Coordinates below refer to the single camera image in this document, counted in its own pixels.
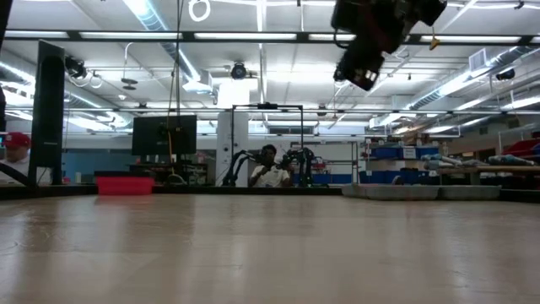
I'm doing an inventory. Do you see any yellow hanging cable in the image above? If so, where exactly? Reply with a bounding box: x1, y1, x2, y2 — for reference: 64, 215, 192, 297
166, 128, 175, 176

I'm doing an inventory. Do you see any black background frame rig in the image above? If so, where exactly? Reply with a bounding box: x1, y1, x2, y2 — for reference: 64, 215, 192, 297
229, 102, 305, 187

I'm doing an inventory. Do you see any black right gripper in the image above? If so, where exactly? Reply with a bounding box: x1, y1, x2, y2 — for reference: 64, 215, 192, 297
331, 0, 417, 92

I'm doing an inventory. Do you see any red square plastic bin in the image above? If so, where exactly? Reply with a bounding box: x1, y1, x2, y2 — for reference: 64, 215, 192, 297
94, 170, 156, 196

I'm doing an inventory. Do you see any blue bin shelf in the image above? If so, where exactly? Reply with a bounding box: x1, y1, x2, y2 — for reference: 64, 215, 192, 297
364, 143, 442, 185

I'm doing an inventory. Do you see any tall black pillar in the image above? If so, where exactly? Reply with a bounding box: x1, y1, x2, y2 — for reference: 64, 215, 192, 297
28, 40, 67, 187

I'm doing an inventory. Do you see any wooden workbench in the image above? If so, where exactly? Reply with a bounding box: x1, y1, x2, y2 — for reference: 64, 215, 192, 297
436, 165, 540, 186

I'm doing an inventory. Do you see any grey tool case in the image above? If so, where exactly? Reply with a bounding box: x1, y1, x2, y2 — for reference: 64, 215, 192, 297
341, 183, 503, 202

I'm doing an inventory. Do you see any red fabric object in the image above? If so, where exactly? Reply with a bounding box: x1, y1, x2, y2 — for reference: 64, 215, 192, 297
501, 138, 540, 158

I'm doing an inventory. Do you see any person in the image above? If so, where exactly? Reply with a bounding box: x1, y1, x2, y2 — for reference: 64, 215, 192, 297
0, 131, 52, 187
248, 144, 294, 188

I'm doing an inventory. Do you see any black monitor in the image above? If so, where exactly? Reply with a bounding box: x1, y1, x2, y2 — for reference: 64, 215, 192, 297
131, 114, 198, 156

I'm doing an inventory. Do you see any black ceiling camera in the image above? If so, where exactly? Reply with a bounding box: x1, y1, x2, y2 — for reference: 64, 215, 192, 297
229, 62, 248, 81

